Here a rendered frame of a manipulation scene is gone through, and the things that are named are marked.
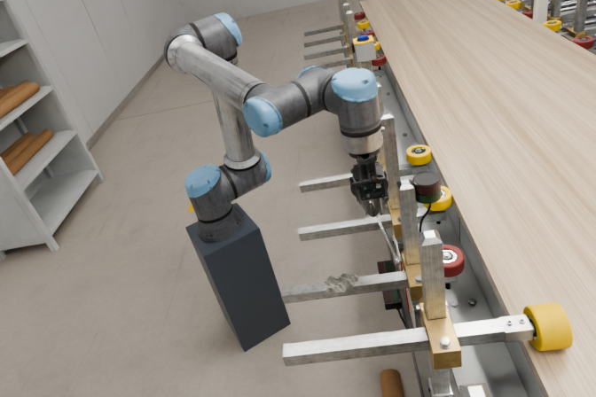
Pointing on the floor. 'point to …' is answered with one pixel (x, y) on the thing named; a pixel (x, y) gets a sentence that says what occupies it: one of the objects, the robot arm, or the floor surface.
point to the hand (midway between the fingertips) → (372, 210)
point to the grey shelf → (27, 176)
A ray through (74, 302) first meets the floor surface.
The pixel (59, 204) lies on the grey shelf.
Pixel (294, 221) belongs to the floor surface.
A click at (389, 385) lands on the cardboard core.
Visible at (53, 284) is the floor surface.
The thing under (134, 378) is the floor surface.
